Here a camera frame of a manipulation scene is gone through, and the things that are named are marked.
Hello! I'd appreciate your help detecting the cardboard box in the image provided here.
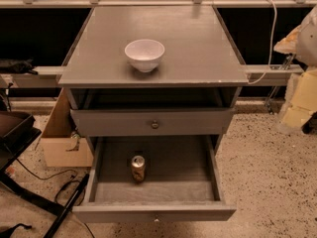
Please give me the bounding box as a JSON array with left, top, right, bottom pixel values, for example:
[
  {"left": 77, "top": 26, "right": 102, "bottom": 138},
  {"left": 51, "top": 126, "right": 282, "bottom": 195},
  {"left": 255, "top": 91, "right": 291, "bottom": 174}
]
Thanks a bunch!
[{"left": 40, "top": 90, "right": 93, "bottom": 168}]

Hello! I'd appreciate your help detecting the black bag on rail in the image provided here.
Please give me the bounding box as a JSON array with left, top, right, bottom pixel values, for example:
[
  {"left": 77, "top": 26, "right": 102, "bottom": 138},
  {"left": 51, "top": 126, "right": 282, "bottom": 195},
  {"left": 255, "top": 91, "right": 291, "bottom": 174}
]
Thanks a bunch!
[{"left": 0, "top": 59, "right": 37, "bottom": 74}]

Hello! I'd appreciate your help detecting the round metal drawer knob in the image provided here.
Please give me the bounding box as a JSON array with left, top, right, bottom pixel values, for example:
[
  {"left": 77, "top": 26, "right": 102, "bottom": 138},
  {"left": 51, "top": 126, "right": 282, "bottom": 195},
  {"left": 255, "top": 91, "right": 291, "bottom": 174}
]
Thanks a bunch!
[{"left": 151, "top": 120, "right": 159, "bottom": 129}]

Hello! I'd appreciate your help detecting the black strap on floor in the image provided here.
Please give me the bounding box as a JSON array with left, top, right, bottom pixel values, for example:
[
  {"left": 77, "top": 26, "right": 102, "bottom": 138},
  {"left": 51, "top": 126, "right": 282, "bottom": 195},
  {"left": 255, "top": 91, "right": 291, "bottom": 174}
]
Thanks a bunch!
[{"left": 0, "top": 223, "right": 34, "bottom": 238}]

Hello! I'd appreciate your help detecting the open grey middle drawer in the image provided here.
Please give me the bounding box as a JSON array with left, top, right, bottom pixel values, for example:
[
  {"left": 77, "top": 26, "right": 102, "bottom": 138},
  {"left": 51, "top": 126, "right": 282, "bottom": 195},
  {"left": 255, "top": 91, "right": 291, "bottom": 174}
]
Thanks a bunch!
[{"left": 73, "top": 136, "right": 236, "bottom": 223}]

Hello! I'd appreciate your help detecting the black tray on stand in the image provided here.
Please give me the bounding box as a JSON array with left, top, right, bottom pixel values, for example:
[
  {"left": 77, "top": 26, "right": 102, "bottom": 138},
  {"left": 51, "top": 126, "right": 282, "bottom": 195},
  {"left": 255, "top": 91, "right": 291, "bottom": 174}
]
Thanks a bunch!
[{"left": 0, "top": 111, "right": 41, "bottom": 171}]

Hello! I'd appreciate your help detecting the black stand leg bar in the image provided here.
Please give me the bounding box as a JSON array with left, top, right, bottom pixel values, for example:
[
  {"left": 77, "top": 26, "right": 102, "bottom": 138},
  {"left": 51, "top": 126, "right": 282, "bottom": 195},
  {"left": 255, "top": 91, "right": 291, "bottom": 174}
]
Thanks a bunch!
[{"left": 44, "top": 174, "right": 89, "bottom": 238}]

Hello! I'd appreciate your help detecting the grey metal rail frame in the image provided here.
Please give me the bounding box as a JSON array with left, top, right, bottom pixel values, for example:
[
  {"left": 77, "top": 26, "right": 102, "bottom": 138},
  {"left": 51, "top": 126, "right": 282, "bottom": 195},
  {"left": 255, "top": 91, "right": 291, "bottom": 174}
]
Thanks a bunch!
[{"left": 0, "top": 0, "right": 317, "bottom": 87}]

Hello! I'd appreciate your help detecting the grey wooden drawer cabinet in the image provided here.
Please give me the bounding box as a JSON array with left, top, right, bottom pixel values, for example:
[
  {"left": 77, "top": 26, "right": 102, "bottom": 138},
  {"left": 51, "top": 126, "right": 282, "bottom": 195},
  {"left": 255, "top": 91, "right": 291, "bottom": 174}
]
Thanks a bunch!
[{"left": 57, "top": 5, "right": 250, "bottom": 141}]

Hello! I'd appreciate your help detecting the white hanging cable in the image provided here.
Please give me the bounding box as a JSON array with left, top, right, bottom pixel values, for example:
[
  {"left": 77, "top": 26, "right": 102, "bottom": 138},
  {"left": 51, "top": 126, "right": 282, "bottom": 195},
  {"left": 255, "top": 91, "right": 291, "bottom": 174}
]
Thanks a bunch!
[{"left": 248, "top": 0, "right": 278, "bottom": 85}]

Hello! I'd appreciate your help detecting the orange soda can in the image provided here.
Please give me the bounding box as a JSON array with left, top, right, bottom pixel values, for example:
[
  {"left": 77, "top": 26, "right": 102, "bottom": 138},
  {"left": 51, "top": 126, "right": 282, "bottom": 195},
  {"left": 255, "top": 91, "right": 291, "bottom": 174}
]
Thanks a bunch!
[{"left": 131, "top": 155, "right": 146, "bottom": 182}]

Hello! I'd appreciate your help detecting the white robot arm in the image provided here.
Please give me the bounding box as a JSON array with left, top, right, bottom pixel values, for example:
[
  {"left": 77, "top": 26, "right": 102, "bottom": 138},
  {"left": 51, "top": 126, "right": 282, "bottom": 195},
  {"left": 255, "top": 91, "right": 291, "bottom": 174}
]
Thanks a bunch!
[{"left": 273, "top": 6, "right": 317, "bottom": 129}]

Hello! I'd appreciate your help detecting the white ceramic bowl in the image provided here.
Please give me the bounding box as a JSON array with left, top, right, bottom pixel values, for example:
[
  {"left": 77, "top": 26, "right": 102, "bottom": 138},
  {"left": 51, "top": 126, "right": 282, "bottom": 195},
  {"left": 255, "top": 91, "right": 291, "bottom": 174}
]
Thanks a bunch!
[{"left": 125, "top": 39, "right": 165, "bottom": 72}]

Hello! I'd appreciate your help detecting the closed grey top drawer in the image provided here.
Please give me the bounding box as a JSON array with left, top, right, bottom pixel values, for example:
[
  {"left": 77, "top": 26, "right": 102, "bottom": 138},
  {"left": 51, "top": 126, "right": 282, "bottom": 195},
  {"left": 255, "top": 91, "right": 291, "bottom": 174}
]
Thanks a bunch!
[{"left": 70, "top": 108, "right": 234, "bottom": 137}]

